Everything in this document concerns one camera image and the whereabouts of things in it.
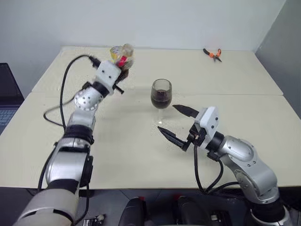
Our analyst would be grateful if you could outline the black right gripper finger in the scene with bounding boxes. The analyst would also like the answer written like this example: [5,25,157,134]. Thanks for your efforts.
[157,126,189,152]
[172,104,200,118]

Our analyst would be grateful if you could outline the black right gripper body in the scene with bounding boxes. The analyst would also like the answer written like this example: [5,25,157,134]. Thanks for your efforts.
[186,121,207,148]

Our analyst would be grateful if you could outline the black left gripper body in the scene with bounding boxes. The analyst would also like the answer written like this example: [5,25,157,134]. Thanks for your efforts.
[112,67,131,95]

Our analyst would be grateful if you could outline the clear bottle with yellow cap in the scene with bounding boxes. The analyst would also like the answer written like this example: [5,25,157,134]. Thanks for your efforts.
[110,43,136,73]

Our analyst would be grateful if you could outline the clear wine glass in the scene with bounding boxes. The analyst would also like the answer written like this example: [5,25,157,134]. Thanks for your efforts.
[150,79,173,126]

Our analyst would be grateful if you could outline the yellow tape roll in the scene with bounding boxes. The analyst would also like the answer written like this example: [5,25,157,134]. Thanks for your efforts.
[110,46,123,63]

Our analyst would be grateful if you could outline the dark rounded block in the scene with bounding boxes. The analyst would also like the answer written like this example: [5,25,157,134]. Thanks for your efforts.
[176,195,214,226]
[123,197,148,226]

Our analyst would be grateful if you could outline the black box with white label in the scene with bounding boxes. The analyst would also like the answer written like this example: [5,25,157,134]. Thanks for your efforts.
[82,213,107,226]

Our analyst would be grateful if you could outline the dark laptop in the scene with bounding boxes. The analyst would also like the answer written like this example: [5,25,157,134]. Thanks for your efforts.
[0,62,25,136]

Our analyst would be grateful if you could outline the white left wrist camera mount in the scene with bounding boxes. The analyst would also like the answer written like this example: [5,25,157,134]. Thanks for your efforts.
[95,60,121,95]

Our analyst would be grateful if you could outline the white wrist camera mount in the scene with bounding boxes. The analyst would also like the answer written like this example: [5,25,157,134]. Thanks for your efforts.
[95,60,121,95]
[193,106,222,150]

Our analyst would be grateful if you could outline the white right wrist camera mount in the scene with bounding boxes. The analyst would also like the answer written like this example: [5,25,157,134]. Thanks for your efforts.
[193,106,222,150]

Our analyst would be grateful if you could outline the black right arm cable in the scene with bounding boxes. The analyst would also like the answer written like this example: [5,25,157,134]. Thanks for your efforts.
[193,144,243,195]

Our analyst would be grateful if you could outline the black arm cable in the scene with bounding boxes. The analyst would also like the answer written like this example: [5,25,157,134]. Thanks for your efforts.
[193,144,243,195]
[43,54,101,129]

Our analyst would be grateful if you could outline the orange handled pliers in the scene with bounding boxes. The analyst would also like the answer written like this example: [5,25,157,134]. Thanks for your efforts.
[202,48,223,64]

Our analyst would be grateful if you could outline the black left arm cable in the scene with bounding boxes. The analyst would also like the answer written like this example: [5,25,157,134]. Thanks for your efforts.
[43,54,101,129]

